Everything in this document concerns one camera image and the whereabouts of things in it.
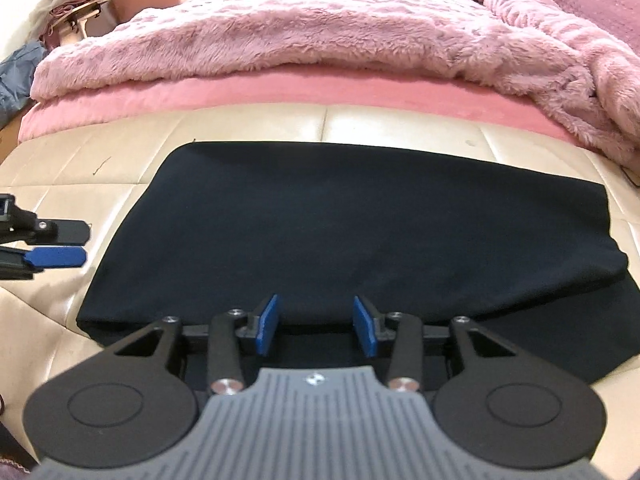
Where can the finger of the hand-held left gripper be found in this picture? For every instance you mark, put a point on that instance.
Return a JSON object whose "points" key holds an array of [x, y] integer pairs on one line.
{"points": [[57, 257], [70, 231]]}

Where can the pink bed sheet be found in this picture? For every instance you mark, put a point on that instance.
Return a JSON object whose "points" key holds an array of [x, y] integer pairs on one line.
{"points": [[250, 95]]}

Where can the cream leather bench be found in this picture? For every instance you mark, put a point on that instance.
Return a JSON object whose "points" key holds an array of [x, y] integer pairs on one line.
{"points": [[65, 170]]}

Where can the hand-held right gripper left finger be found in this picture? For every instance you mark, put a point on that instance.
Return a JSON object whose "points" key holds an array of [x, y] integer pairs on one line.
{"points": [[265, 327]]}

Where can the blue fabric bag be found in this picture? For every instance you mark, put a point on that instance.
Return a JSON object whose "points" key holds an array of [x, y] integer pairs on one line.
{"points": [[20, 75]]}

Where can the pink fluffy blanket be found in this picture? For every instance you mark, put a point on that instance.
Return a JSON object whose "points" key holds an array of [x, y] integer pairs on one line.
{"points": [[320, 25]]}

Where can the black pants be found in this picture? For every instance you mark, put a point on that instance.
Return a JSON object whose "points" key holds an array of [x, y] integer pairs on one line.
{"points": [[350, 230]]}

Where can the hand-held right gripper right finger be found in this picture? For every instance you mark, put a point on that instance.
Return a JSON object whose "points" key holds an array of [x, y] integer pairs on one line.
{"points": [[365, 327]]}

